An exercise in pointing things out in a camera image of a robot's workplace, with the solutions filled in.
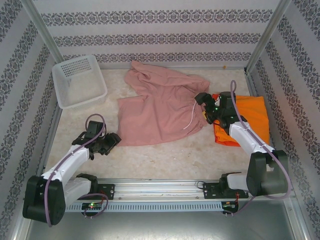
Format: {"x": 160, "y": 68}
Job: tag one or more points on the small circuit board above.
{"x": 230, "y": 205}
{"x": 91, "y": 205}

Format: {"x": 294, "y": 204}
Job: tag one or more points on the white perforated plastic basket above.
{"x": 82, "y": 87}

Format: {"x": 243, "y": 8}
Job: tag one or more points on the grey sheet metal panel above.
{"x": 160, "y": 225}

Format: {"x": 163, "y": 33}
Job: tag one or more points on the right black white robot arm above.
{"x": 250, "y": 140}

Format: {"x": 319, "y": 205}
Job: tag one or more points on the right small circuit board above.
{"x": 230, "y": 205}

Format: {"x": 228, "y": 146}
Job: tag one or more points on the light orange shorts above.
{"x": 255, "y": 117}

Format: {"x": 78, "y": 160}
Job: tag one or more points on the aluminium frame post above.
{"x": 42, "y": 30}
{"x": 268, "y": 35}

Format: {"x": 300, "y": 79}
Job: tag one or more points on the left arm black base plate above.
{"x": 108, "y": 191}

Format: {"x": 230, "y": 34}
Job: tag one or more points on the right black wrist camera box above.
{"x": 203, "y": 98}

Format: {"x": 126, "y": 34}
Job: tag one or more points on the aluminium mounting rail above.
{"x": 155, "y": 190}

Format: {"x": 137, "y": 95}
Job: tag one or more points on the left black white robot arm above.
{"x": 67, "y": 160}

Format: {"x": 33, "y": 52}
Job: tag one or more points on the left small circuit board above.
{"x": 91, "y": 205}

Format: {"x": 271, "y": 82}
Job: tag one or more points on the pink shorts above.
{"x": 155, "y": 110}

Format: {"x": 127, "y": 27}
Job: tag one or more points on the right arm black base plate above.
{"x": 208, "y": 191}

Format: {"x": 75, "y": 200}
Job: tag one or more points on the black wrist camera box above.
{"x": 203, "y": 98}
{"x": 94, "y": 128}

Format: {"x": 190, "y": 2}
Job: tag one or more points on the long aluminium frame rail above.
{"x": 212, "y": 68}

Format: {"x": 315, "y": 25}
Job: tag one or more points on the left black wrist camera box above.
{"x": 94, "y": 128}

